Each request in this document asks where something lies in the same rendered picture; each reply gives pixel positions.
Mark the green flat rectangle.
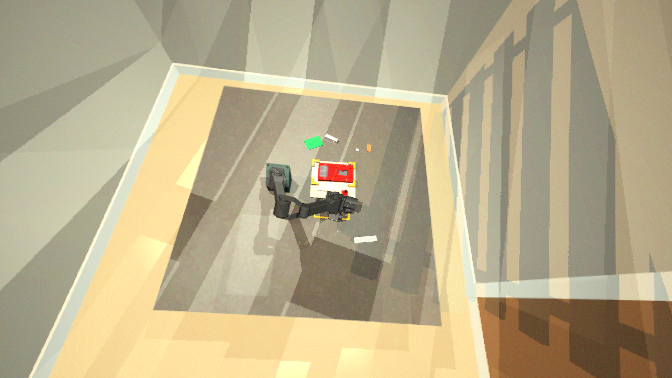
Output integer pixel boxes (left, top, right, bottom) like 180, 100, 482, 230
304, 136, 323, 150

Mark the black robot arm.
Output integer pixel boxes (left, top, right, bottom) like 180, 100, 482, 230
266, 167, 358, 221

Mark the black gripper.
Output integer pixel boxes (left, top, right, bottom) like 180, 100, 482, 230
316, 198, 352, 213

